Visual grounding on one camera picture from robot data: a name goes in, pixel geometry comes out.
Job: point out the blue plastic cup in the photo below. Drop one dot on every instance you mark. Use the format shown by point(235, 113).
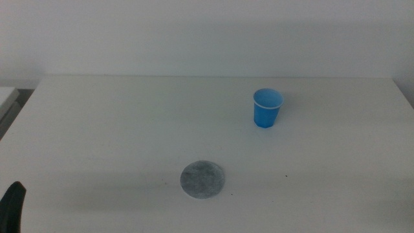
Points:
point(266, 113)

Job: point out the round grey cup mat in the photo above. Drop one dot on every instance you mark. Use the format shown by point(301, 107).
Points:
point(202, 180)

